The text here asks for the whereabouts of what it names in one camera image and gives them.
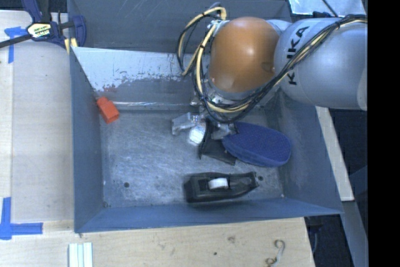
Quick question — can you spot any blue oval sponge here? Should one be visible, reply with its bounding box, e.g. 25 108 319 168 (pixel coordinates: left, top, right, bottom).
221 121 293 168

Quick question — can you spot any black tape dispenser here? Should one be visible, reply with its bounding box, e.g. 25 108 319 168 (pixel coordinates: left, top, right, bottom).
183 171 260 204

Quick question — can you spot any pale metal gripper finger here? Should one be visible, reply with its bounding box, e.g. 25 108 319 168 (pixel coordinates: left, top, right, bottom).
171 123 206 145
171 112 201 127

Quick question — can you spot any grey metal bin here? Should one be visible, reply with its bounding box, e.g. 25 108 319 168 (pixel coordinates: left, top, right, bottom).
66 0 345 234

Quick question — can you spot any orange block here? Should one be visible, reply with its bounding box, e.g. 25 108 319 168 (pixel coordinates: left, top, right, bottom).
96 96 121 124

